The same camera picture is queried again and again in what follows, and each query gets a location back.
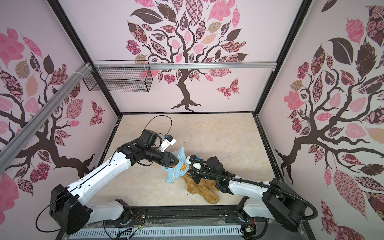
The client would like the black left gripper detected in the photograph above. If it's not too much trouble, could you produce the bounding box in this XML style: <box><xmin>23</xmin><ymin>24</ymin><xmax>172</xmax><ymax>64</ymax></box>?
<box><xmin>144</xmin><ymin>146</ymin><xmax>181</xmax><ymax>167</ymax></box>

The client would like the light blue teddy shirt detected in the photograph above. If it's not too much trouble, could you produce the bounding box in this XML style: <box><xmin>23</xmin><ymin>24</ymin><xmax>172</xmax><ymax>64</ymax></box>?
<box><xmin>162</xmin><ymin>147</ymin><xmax>191</xmax><ymax>184</ymax></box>

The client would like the brown plush teddy bear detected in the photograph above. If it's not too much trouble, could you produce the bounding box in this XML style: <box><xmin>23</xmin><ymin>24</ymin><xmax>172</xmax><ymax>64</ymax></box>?
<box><xmin>181</xmin><ymin>172</ymin><xmax>220</xmax><ymax>205</ymax></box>

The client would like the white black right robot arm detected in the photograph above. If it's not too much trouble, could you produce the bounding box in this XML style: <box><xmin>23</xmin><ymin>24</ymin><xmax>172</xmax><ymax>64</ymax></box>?
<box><xmin>187</xmin><ymin>155</ymin><xmax>308</xmax><ymax>232</ymax></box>

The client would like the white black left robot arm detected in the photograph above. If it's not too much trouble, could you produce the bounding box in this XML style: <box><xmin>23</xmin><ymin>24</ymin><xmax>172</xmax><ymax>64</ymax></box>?
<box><xmin>49</xmin><ymin>130</ymin><xmax>179</xmax><ymax>235</ymax></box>

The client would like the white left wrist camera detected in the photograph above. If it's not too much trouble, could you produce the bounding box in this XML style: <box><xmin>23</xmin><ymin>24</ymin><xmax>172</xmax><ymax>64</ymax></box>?
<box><xmin>159</xmin><ymin>135</ymin><xmax>176</xmax><ymax>153</ymax></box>

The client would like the thin black camera cable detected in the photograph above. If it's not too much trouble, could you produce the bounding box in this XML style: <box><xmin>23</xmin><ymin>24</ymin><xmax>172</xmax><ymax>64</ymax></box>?
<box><xmin>143</xmin><ymin>115</ymin><xmax>173</xmax><ymax>136</ymax></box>

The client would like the white slotted cable duct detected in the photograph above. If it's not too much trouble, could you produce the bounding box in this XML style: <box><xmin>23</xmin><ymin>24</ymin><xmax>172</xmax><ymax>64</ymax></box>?
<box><xmin>63</xmin><ymin>226</ymin><xmax>243</xmax><ymax>240</ymax></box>

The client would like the black wire mesh basket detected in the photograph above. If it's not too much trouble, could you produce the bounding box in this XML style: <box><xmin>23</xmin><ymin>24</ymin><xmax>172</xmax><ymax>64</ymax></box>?
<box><xmin>83</xmin><ymin>60</ymin><xmax>154</xmax><ymax>93</ymax></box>

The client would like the black corrugated cable conduit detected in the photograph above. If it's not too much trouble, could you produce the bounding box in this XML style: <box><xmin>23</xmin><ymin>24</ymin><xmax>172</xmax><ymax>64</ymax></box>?
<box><xmin>188</xmin><ymin>161</ymin><xmax>319</xmax><ymax>221</ymax></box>

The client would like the aluminium rail back wall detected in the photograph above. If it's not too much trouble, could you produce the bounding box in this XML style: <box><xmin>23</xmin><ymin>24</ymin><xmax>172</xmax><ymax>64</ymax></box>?
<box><xmin>93</xmin><ymin>60</ymin><xmax>277</xmax><ymax>70</ymax></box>

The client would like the aluminium rail wall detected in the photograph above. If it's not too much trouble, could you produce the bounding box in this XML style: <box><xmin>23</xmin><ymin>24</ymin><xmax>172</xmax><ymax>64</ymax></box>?
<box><xmin>1</xmin><ymin>63</ymin><xmax>92</xmax><ymax>173</ymax></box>
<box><xmin>93</xmin><ymin>60</ymin><xmax>277</xmax><ymax>70</ymax></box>

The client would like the aluminium rail left wall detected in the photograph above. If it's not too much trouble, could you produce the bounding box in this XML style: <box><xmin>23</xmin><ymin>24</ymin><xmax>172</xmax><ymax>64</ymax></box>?
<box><xmin>1</xmin><ymin>63</ymin><xmax>92</xmax><ymax>173</ymax></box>

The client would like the black corner frame post left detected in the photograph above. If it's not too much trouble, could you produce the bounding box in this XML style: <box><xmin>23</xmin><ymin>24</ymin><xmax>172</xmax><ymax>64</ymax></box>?
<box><xmin>47</xmin><ymin>0</ymin><xmax>123</xmax><ymax>118</ymax></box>

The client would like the black corner frame post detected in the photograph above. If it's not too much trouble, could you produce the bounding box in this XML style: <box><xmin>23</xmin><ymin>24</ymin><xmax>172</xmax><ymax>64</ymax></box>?
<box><xmin>47</xmin><ymin>0</ymin><xmax>123</xmax><ymax>118</ymax></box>
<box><xmin>254</xmin><ymin>0</ymin><xmax>313</xmax><ymax>116</ymax></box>

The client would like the black corner frame post right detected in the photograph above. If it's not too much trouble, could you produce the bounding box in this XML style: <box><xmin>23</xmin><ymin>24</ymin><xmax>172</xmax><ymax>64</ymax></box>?
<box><xmin>254</xmin><ymin>0</ymin><xmax>313</xmax><ymax>116</ymax></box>

